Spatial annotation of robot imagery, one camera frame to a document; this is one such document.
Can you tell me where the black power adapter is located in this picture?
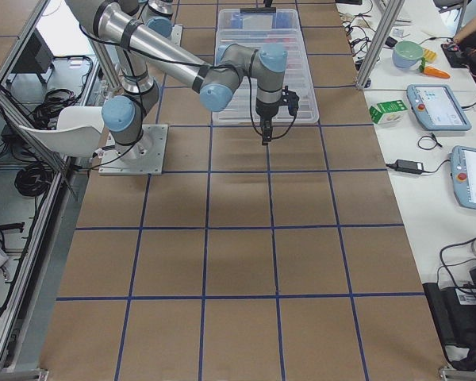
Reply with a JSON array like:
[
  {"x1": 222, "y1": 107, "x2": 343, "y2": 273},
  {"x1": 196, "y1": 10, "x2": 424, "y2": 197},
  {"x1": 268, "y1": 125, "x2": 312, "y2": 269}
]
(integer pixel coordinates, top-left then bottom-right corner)
[{"x1": 386, "y1": 159, "x2": 424, "y2": 175}]

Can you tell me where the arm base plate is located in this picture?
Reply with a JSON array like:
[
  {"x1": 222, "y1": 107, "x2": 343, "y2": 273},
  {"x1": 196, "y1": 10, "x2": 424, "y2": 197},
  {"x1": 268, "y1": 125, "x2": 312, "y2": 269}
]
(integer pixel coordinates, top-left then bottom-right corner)
[
  {"x1": 98, "y1": 124, "x2": 168, "y2": 175},
  {"x1": 155, "y1": 25, "x2": 182, "y2": 46}
]

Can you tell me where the yellow toy corn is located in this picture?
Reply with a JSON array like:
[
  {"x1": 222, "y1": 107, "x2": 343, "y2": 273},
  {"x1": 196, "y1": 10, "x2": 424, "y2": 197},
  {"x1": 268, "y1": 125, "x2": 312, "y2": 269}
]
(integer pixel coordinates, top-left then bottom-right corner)
[{"x1": 423, "y1": 48, "x2": 437, "y2": 64}]

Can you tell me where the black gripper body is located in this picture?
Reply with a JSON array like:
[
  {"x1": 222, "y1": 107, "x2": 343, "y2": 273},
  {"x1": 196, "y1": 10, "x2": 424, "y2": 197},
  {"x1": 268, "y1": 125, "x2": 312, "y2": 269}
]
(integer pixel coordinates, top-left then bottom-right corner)
[{"x1": 255, "y1": 89, "x2": 282, "y2": 120}]

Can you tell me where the aluminium frame post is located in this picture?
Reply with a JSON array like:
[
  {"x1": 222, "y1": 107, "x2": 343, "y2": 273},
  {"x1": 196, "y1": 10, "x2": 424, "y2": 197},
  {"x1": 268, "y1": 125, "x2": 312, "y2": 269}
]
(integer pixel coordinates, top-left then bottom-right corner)
[{"x1": 355, "y1": 0, "x2": 405, "y2": 90}]

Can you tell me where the green white carton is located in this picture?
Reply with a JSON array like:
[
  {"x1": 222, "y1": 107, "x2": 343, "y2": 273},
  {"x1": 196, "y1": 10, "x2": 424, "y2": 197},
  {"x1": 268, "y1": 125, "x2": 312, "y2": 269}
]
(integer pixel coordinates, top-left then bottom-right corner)
[{"x1": 369, "y1": 99, "x2": 408, "y2": 125}]

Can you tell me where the teach pendant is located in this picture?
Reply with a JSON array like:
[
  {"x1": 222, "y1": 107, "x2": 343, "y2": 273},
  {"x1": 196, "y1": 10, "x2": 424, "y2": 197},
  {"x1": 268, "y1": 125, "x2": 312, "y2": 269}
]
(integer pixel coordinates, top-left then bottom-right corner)
[
  {"x1": 406, "y1": 84, "x2": 471, "y2": 131},
  {"x1": 450, "y1": 145, "x2": 476, "y2": 210}
]

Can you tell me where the toy carrot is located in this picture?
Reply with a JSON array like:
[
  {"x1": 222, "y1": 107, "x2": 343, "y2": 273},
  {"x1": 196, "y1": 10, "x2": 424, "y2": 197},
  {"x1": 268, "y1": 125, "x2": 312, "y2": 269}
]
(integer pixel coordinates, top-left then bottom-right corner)
[{"x1": 419, "y1": 58, "x2": 451, "y2": 79}]

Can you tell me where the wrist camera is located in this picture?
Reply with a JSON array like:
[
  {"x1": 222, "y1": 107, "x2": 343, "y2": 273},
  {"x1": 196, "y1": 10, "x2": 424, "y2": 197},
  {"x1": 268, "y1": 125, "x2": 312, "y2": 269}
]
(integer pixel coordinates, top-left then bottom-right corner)
[{"x1": 281, "y1": 85, "x2": 299, "y2": 117}]

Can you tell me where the clear plastic storage box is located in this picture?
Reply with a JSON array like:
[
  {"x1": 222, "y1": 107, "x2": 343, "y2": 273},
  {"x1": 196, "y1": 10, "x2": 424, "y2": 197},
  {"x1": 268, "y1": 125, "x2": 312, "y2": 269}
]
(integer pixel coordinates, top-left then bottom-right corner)
[{"x1": 217, "y1": 7, "x2": 300, "y2": 30}]

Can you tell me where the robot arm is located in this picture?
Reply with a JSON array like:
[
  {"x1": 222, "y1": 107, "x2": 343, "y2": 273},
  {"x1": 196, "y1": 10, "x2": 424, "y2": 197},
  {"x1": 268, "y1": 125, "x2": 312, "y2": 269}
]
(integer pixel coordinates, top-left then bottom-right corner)
[
  {"x1": 138, "y1": 0, "x2": 173, "y2": 38},
  {"x1": 67, "y1": 1, "x2": 298, "y2": 144}
]

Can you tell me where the green bowl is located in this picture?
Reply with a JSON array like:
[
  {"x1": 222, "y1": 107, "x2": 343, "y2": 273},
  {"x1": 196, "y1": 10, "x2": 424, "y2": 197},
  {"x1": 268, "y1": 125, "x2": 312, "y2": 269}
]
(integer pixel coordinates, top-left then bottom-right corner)
[{"x1": 392, "y1": 40, "x2": 424, "y2": 68}]

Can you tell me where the white chair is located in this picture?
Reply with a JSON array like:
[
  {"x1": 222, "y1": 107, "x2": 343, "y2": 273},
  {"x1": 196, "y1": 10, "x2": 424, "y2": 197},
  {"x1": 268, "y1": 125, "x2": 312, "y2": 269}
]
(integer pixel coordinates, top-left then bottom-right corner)
[{"x1": 19, "y1": 106, "x2": 104, "y2": 157}]

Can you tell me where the clear plastic box lid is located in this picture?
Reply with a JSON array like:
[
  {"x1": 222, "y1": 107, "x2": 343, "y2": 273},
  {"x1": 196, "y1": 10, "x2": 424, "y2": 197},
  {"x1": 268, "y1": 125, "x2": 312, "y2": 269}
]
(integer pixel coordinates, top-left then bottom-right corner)
[{"x1": 212, "y1": 29, "x2": 319, "y2": 125}]

